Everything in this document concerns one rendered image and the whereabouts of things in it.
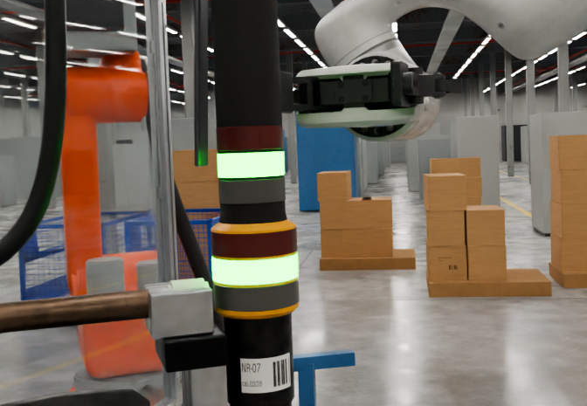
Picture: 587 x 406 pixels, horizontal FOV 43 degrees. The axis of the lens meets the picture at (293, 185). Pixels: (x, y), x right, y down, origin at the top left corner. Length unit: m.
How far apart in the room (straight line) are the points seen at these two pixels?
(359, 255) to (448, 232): 2.04
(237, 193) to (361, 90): 0.26
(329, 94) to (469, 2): 0.20
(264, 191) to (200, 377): 0.09
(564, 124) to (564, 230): 4.27
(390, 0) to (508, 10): 0.11
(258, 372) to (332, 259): 9.17
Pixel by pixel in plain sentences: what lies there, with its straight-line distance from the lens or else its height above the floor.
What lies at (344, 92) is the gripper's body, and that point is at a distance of 0.61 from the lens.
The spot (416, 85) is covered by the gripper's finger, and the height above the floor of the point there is 1.65.
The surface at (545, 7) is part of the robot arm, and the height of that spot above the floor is 1.72.
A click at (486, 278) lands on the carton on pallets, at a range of 7.97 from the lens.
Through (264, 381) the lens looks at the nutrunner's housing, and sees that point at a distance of 0.38.
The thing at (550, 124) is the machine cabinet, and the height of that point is 1.76.
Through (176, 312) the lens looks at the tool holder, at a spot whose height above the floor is 1.53.
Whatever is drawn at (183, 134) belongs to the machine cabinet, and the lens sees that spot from 11.08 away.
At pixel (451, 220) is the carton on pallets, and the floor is 0.77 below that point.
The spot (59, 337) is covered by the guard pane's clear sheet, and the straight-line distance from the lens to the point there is 1.51.
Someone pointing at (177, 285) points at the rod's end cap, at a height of 1.54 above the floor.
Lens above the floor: 1.61
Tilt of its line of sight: 3 degrees down
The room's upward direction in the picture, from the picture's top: 2 degrees counter-clockwise
